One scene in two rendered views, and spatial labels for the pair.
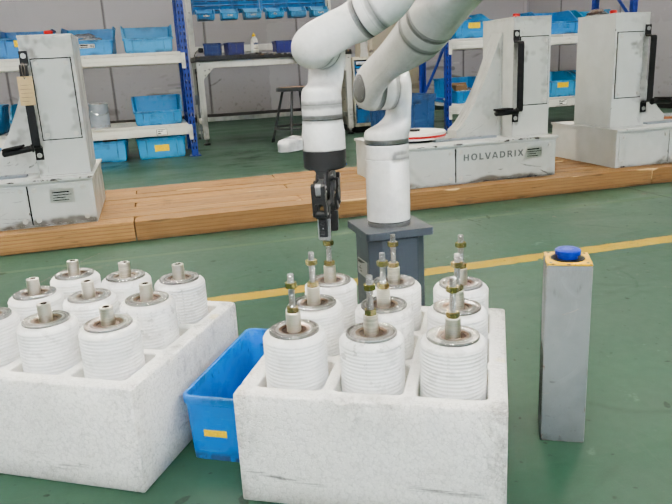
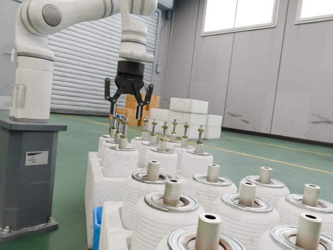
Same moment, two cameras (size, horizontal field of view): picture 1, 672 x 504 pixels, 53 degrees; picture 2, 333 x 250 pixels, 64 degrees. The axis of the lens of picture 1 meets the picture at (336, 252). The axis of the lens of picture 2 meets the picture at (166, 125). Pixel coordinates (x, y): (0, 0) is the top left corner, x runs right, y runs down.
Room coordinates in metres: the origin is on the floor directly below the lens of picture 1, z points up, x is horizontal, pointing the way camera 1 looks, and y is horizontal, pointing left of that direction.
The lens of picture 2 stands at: (1.48, 0.71, 0.38)
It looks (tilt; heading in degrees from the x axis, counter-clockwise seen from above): 3 degrees down; 238
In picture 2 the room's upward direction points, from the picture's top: 6 degrees clockwise
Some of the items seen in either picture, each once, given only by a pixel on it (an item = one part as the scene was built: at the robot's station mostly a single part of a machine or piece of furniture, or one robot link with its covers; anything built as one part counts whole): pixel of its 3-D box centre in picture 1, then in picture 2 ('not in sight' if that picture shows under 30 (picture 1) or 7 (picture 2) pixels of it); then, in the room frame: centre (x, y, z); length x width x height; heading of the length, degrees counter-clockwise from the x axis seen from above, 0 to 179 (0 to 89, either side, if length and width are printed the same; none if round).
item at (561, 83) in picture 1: (548, 84); not in sight; (6.38, -2.05, 0.36); 0.50 x 0.38 x 0.21; 13
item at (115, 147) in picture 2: (330, 280); (122, 148); (1.18, 0.01, 0.25); 0.08 x 0.08 x 0.01
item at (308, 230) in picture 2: (33, 286); (308, 231); (1.19, 0.56, 0.26); 0.02 x 0.02 x 0.03
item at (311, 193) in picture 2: (44, 312); (310, 195); (1.05, 0.48, 0.26); 0.02 x 0.02 x 0.03
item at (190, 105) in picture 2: not in sight; (189, 106); (-0.84, -2.40, 0.45); 0.39 x 0.39 x 0.18; 15
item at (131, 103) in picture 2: not in sight; (136, 101); (-0.64, -3.77, 0.45); 0.30 x 0.24 x 0.30; 106
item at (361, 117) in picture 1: (369, 93); not in sight; (6.70, -0.41, 0.35); 0.59 x 0.47 x 0.69; 15
